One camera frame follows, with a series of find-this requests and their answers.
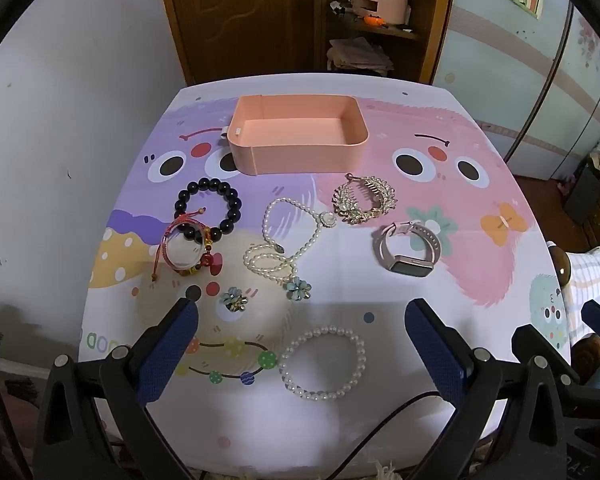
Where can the dark drawer chest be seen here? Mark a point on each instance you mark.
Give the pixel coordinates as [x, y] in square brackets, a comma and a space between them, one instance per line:
[592, 200]

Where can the pink smartwatch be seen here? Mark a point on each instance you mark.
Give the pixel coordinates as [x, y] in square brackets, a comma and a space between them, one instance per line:
[405, 263]

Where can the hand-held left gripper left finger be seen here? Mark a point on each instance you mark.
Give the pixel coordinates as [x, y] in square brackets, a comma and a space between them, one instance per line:
[172, 355]

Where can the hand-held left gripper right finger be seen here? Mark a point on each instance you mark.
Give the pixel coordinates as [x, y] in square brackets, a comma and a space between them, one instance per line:
[432, 355]

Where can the small orange object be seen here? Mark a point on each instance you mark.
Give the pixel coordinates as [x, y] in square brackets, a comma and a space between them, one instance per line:
[374, 21]

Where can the cartoon printed tablecloth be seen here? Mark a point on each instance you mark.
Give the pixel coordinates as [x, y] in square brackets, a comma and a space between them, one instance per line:
[340, 310]

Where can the plaid bed sheet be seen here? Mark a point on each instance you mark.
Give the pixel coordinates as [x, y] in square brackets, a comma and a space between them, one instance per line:
[592, 270]

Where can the brown wooden shelf cabinet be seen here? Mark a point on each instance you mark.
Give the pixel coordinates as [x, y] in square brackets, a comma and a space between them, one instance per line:
[430, 20]

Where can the pale blue wardrobe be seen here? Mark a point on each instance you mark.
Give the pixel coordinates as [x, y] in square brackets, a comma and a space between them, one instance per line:
[520, 85]

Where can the brown wooden bed knob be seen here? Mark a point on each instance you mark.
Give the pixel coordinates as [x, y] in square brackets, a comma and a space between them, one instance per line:
[561, 262]

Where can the teal flower hair clip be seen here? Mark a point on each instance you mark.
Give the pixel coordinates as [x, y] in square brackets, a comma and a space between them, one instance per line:
[297, 288]

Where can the brown wooden door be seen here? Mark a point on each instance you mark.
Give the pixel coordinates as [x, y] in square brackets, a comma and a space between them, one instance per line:
[240, 15]

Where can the folded brown cloth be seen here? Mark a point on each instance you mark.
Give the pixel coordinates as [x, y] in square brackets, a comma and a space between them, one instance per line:
[357, 55]

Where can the small black white toy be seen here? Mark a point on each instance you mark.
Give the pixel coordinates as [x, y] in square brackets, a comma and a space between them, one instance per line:
[337, 8]

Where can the pink plastic tray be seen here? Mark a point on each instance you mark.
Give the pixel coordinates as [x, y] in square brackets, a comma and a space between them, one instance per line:
[300, 160]

